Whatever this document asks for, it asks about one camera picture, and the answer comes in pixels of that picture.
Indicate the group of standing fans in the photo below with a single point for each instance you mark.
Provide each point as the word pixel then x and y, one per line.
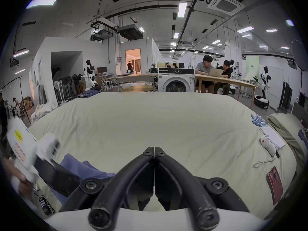
pixel 66 85

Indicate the blue garment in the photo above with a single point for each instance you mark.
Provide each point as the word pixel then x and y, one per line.
pixel 80 166

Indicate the pale blue bundle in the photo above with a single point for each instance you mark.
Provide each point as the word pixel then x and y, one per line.
pixel 258 120

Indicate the white humanoid robot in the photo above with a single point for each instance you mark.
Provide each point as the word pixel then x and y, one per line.
pixel 89 74
pixel 264 79

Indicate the olive pillow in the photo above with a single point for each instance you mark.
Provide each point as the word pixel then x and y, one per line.
pixel 287 129

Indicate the pile of blue jeans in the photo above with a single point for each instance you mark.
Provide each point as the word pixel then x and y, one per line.
pixel 89 94

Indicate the bed with beige sheet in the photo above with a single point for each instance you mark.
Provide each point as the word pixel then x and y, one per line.
pixel 154 119

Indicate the desk with monitor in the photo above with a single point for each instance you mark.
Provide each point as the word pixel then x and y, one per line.
pixel 105 77

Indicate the white washing machine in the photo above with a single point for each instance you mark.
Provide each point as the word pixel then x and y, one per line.
pixel 176 80

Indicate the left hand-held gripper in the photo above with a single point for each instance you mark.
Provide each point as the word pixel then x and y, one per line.
pixel 22 145

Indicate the person's left hand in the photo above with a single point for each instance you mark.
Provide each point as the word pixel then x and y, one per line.
pixel 22 189

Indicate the long wooden table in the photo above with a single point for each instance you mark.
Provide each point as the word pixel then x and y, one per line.
pixel 240 82

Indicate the heap of white cloth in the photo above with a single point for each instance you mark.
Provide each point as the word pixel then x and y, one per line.
pixel 42 111

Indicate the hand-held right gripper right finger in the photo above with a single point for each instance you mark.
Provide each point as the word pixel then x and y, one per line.
pixel 185 178

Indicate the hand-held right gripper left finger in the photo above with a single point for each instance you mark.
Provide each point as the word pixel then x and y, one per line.
pixel 125 177

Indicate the red card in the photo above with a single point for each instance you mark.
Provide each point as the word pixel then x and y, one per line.
pixel 275 184

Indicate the grey long table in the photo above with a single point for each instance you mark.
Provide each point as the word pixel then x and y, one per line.
pixel 134 77

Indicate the brown cartons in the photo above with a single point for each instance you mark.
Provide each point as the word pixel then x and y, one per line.
pixel 26 105

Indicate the white folded cloth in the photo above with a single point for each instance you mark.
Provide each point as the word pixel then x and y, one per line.
pixel 275 136

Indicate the round wooden table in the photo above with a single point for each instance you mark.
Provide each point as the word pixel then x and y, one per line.
pixel 137 88

